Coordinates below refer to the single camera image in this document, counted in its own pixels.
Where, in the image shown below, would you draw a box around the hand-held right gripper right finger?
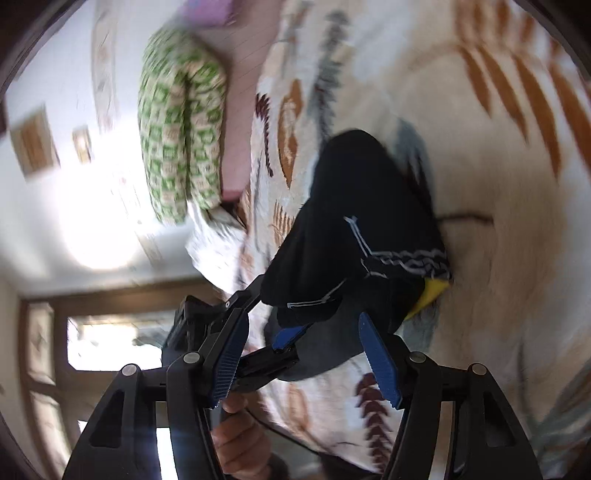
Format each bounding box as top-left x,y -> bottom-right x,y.
358,311 -> 543,480

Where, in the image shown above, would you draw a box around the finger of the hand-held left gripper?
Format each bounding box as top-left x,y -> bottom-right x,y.
225,275 -> 267,318
235,322 -> 312,396

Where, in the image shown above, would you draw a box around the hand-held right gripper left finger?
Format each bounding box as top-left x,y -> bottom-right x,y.
62,307 -> 250,480

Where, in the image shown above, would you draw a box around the black pants with yellow patch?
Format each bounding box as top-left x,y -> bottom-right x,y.
261,129 -> 453,381

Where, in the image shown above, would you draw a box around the person's left hand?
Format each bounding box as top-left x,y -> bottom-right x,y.
210,396 -> 273,480

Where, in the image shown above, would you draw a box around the white printed pillow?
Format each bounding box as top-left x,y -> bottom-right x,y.
186,203 -> 245,287

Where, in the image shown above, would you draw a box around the pink bed sheet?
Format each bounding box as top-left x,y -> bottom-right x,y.
217,0 -> 287,201

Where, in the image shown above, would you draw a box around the green checkered folded quilt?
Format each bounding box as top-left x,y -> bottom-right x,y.
137,23 -> 228,226

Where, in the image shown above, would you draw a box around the leaf print fleece blanket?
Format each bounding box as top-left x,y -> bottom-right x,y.
187,0 -> 591,476

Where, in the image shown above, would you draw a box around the purple floral folded cloth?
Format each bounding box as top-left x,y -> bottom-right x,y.
182,0 -> 241,26

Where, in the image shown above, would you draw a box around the brown wooden window frame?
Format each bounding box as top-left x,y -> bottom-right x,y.
18,277 -> 222,480

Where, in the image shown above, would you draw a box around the small brown framed wall picture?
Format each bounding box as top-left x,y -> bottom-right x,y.
71,126 -> 93,164

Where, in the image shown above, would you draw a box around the large brown framed wall picture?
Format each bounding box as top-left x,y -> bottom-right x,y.
9,106 -> 61,176

